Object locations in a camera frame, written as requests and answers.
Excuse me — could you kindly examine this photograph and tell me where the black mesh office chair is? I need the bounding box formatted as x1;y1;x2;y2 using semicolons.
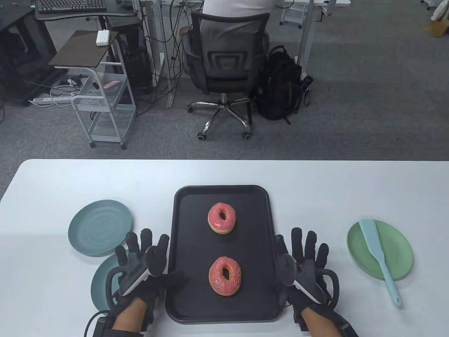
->
181;11;270;141

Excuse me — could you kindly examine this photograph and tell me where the small white trolley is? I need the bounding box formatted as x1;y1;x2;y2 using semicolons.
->
280;0;314;28

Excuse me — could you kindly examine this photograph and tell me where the white power strip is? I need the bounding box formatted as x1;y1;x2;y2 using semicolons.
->
29;95;76;106

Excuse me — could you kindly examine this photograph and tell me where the green round plate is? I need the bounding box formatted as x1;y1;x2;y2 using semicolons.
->
347;219;414;280

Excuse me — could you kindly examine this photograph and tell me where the black desk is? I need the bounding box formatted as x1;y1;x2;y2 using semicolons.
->
33;0;141;22

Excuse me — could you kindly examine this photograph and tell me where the teal round plate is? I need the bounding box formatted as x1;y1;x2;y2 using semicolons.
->
91;253;121;312
68;199;134;257

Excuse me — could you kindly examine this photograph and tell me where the black baking tray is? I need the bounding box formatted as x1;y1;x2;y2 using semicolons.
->
165;185;285;324

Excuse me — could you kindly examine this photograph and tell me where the person's right forearm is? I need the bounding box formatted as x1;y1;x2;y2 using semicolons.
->
300;306;338;337

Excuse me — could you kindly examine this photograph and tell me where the light blue dessert shovel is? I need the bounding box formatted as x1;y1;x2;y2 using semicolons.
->
358;219;403;309

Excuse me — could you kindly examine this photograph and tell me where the black keyboard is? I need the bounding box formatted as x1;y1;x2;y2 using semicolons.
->
37;0;107;14

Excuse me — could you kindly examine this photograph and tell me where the white desk frame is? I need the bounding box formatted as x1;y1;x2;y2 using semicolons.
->
140;0;176;108
274;0;351;66

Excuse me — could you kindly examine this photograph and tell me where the white rolling cart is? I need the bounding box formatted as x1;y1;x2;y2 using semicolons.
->
71;37;137;150

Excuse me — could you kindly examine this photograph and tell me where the brown side table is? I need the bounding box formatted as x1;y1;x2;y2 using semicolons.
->
48;30;119;69

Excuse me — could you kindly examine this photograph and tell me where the black backpack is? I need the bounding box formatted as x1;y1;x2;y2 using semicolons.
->
257;45;314;125

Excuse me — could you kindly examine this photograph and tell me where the person's left forearm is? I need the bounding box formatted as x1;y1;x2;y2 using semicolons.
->
112;300;155;332

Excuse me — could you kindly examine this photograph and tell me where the tangle of white cables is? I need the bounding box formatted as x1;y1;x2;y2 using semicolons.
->
49;84;85;103

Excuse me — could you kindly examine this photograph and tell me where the black wrist band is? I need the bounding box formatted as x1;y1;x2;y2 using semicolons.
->
330;313;359;337
86;311;118;337

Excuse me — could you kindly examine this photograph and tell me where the black computer tower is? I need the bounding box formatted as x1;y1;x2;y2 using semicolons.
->
118;23;154;94

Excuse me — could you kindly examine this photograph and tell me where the cardboard box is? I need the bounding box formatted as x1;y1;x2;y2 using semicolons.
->
422;18;449;38

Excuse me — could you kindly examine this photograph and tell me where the bundle of black cables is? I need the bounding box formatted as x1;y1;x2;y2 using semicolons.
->
139;0;192;116

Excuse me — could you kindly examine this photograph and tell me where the person's left hand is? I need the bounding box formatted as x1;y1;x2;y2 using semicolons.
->
114;228;190;322

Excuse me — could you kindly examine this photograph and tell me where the pink frosted mini donut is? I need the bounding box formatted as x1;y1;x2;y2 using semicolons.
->
208;256;242;297
208;202;237;235

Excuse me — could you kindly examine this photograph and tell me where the person's right hand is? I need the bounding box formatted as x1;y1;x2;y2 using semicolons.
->
271;227;333;324

